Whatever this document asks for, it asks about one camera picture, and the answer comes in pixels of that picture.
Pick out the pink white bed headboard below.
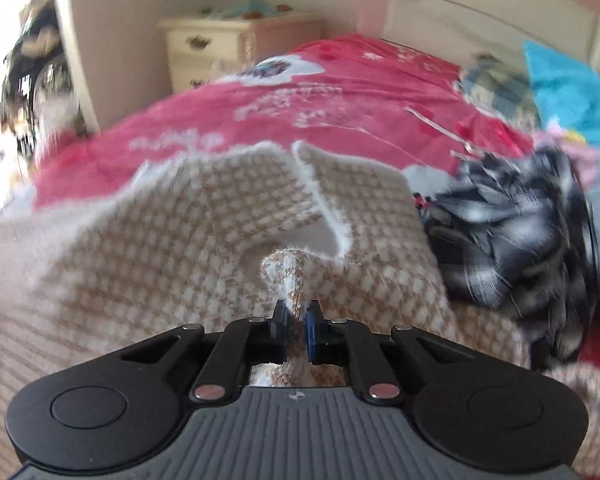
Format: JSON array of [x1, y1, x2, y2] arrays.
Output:
[[357, 0, 600, 88]]

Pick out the black wheelchair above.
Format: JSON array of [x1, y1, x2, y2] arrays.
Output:
[[0, 35, 86, 156]]

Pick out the light blue cloth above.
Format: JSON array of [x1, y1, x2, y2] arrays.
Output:
[[219, 0, 291, 18]]

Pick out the blue patterned quilt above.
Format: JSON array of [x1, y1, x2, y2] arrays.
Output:
[[522, 39, 600, 147]]

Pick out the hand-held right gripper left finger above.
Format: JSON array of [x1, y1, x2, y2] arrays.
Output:
[[120, 300, 292, 404]]

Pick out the plaid pillow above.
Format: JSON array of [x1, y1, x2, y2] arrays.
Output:
[[454, 51, 543, 128]]

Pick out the cream nightstand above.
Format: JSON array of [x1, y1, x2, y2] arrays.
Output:
[[157, 11, 327, 95]]

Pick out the dark plaid shirt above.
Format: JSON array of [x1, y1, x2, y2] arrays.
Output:
[[414, 146, 600, 373]]

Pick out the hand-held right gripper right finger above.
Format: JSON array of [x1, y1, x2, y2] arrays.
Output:
[[305, 300, 474, 406]]

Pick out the beige houndstooth cardigan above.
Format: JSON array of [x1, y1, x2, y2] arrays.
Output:
[[0, 140, 600, 478]]

